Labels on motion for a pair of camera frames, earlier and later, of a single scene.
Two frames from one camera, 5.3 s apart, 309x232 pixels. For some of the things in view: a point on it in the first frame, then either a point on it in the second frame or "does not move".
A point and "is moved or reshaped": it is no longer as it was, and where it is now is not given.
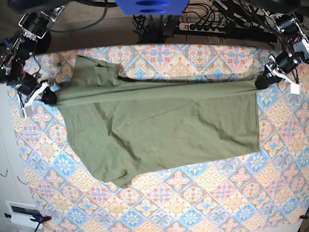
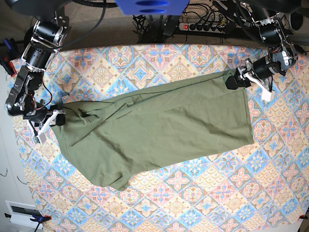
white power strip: (201, 27) does not move
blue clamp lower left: (38, 219) does not move
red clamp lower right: (302, 216) does not move
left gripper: (28, 89) -> (39, 121)
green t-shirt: (119, 126) is moved or reshaped
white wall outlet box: (21, 213) does not move
